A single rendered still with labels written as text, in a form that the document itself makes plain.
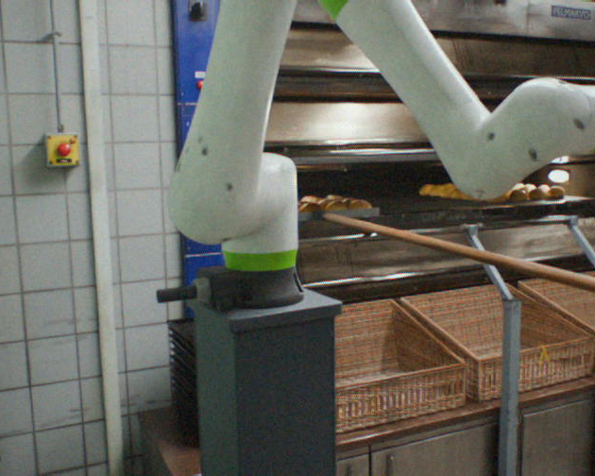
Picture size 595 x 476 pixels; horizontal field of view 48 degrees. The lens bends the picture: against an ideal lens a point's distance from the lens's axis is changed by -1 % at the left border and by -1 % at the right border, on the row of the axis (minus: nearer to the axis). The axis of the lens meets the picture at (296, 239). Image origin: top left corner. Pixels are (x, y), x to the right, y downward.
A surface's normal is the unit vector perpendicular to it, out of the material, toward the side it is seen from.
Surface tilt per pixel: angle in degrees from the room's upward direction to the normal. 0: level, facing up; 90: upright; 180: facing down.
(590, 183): 90
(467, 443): 90
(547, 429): 90
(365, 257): 70
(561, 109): 76
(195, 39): 90
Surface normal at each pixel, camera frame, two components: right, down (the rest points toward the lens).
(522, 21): 0.44, 0.14
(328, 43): 0.39, -0.22
